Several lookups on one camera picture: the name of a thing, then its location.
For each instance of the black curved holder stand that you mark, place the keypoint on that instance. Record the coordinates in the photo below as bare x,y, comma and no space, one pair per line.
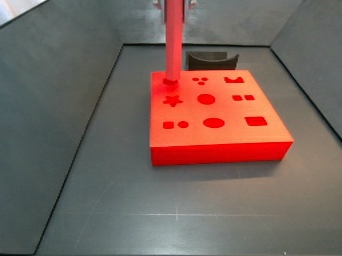
211,60

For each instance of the red hexagonal peg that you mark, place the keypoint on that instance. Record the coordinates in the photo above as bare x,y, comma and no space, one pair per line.
174,34

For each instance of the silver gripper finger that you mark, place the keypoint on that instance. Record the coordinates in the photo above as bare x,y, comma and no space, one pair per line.
160,4
189,4

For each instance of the red shape-sorting board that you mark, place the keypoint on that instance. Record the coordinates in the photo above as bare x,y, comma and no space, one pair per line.
215,118

